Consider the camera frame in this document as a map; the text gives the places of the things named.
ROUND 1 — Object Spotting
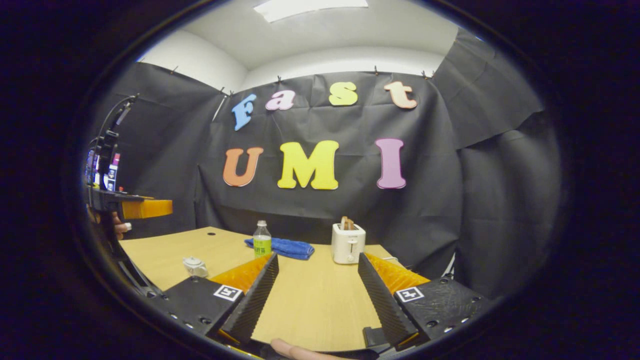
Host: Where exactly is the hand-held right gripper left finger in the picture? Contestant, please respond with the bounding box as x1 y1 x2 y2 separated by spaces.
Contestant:
148 252 281 346

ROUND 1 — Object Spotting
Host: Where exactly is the green label water bottle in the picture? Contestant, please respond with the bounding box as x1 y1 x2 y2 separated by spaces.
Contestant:
253 220 272 259

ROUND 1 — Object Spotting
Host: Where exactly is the white teacup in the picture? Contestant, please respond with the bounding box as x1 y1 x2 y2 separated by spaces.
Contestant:
182 256 209 278

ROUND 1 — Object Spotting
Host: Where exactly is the white toaster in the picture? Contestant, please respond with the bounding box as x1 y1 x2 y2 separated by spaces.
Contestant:
331 223 366 265

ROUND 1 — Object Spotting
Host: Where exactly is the black backdrop cloth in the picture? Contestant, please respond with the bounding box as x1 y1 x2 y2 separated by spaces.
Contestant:
87 27 561 301

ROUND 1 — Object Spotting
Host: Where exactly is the computer monitor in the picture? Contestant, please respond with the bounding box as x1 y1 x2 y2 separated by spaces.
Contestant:
86 150 122 192

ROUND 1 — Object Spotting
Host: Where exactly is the blue towel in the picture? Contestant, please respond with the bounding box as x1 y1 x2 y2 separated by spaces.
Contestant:
244 237 315 261

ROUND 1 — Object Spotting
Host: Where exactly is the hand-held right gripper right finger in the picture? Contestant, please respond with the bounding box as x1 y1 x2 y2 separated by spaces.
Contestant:
357 251 495 351

